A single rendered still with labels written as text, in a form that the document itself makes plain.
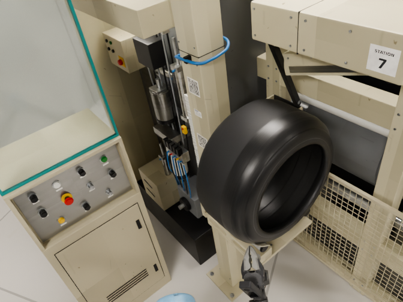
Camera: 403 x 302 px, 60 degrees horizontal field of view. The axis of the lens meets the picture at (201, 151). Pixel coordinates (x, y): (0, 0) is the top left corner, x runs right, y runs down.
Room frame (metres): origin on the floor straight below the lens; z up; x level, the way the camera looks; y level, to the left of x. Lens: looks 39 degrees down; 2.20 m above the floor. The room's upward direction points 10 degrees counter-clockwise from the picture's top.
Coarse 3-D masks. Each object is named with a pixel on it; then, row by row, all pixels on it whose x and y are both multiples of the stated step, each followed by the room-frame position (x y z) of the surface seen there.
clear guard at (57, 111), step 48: (0, 0) 1.25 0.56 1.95; (48, 0) 1.33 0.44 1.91; (0, 48) 1.22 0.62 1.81; (48, 48) 1.30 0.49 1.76; (0, 96) 1.18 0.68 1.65; (48, 96) 1.26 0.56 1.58; (96, 96) 1.35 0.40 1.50; (0, 144) 1.13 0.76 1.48; (48, 144) 1.21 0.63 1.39; (96, 144) 1.31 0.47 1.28; (0, 192) 1.08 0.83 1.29
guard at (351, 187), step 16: (336, 176) 1.12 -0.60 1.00; (320, 192) 1.17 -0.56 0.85; (336, 192) 1.10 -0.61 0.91; (384, 208) 0.90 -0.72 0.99; (320, 224) 1.16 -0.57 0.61; (384, 224) 0.89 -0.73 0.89; (352, 240) 0.99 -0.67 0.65; (400, 240) 0.83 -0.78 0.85; (320, 256) 1.14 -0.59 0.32; (336, 272) 1.03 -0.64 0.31; (352, 272) 0.97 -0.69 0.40; (384, 272) 0.84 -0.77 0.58; (368, 288) 0.88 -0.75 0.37
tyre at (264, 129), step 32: (224, 128) 1.04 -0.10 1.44; (256, 128) 0.98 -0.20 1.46; (288, 128) 0.95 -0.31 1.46; (320, 128) 1.01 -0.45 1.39; (224, 160) 0.93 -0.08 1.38; (256, 160) 0.87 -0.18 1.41; (288, 160) 1.24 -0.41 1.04; (320, 160) 1.12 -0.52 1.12; (224, 192) 0.86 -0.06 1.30; (256, 192) 0.82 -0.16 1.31; (288, 192) 1.12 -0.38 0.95; (224, 224) 0.84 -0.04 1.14; (256, 224) 0.81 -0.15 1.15; (288, 224) 0.91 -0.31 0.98
